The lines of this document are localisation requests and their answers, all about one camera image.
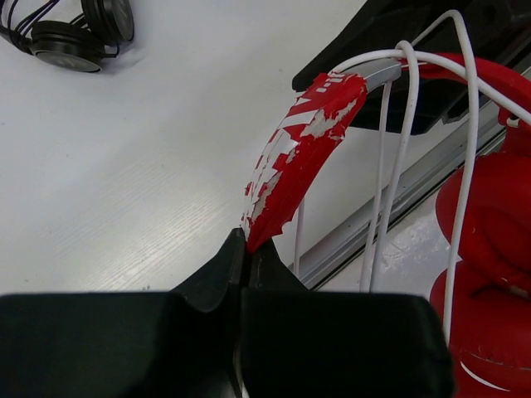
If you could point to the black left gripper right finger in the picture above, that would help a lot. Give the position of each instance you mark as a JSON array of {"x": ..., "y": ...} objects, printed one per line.
[{"x": 300, "y": 343}]

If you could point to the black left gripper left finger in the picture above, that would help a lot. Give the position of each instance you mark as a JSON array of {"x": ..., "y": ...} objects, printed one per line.
[{"x": 176, "y": 343}]

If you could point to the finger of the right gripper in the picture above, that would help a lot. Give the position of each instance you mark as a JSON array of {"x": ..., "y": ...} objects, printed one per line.
[
  {"x": 499, "y": 31},
  {"x": 438, "y": 100}
]

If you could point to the red over-ear headphones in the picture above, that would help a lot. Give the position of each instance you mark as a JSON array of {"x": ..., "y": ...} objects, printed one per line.
[{"x": 483, "y": 209}]

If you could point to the black headphones left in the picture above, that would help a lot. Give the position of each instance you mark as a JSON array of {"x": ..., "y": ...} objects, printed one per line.
[{"x": 82, "y": 44}]

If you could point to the aluminium table edge rail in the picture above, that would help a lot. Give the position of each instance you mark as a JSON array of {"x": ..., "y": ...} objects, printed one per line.
[{"x": 345, "y": 242}]

